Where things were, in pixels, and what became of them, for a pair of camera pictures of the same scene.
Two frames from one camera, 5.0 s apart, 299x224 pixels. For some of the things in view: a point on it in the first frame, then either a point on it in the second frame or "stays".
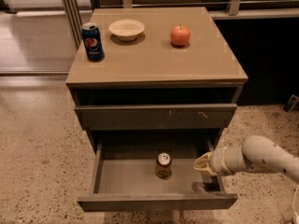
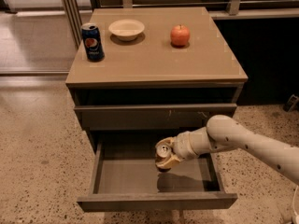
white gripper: x=218 y=161 to x=185 y=147
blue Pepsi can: x=92 y=41 stays
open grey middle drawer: x=125 y=179 stays
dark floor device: x=291 y=104 stays
